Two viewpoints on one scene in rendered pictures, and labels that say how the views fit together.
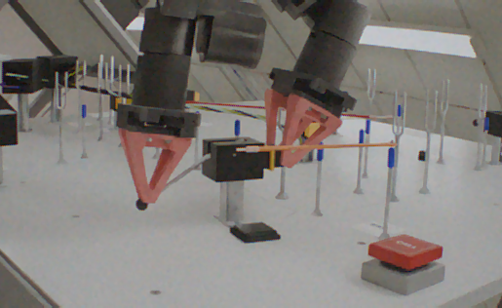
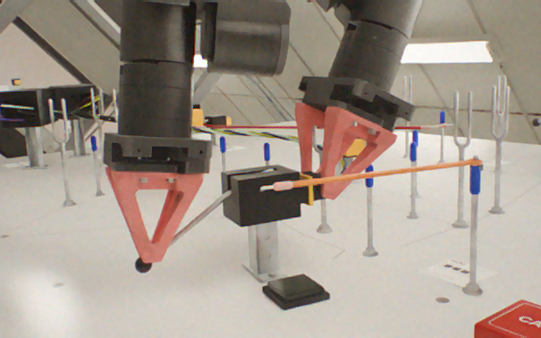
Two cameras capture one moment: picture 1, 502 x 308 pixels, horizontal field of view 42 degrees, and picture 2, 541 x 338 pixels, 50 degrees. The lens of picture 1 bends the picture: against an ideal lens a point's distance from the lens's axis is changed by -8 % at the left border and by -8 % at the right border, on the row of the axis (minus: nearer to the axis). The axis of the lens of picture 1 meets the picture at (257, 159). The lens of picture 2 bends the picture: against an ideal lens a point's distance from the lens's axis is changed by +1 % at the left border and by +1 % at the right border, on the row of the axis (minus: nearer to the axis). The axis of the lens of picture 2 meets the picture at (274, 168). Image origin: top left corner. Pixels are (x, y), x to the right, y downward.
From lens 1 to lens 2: 0.29 m
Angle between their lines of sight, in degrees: 2
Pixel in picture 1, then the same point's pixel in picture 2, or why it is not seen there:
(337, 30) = (384, 16)
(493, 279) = not seen: outside the picture
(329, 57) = (376, 54)
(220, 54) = (232, 58)
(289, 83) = (325, 92)
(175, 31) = (165, 28)
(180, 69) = (179, 82)
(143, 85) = (129, 105)
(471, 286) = not seen: outside the picture
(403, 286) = not seen: outside the picture
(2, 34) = (53, 74)
